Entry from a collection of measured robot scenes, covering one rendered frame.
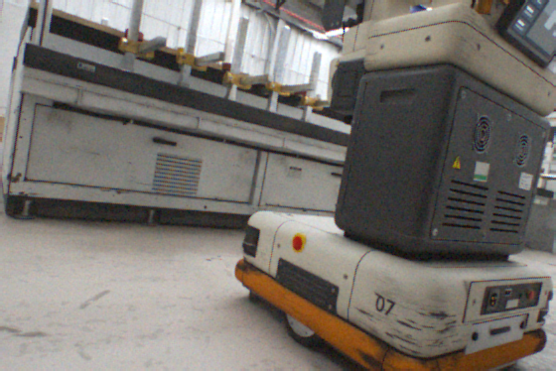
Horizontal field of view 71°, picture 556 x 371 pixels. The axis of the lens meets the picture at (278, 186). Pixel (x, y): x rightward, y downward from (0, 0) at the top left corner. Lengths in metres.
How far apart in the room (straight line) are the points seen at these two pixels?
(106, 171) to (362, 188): 1.42
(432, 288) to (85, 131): 1.66
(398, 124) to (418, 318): 0.40
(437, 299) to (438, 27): 0.53
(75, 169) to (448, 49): 1.65
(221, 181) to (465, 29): 1.67
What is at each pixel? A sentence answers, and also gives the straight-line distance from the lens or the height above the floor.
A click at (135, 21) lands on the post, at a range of 1.86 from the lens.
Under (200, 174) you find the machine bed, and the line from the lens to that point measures 2.21.
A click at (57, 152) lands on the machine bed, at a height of 0.31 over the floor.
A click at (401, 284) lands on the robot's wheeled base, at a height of 0.25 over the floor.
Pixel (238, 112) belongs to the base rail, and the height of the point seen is 0.65.
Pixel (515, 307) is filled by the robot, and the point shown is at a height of 0.20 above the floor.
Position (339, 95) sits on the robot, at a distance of 1.14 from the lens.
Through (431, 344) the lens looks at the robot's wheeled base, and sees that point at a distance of 0.83.
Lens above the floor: 0.43
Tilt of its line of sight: 3 degrees down
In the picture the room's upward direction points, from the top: 10 degrees clockwise
